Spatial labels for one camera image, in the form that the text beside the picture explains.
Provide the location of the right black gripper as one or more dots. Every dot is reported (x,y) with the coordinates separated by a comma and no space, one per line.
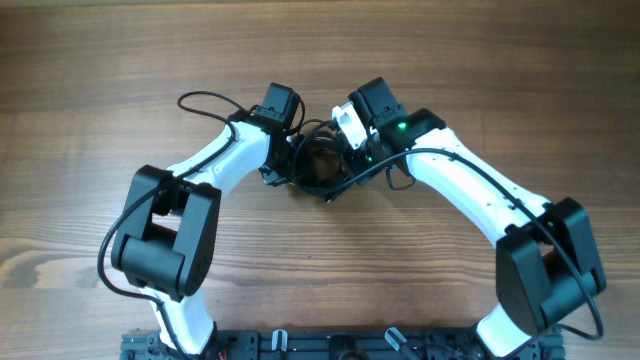
(351,157)

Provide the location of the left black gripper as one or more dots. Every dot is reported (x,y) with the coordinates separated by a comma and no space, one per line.
(270,176)

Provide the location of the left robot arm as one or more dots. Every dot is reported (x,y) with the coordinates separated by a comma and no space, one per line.
(163,242)

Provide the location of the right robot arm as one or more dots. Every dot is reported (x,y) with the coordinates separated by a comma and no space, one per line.
(547,261)

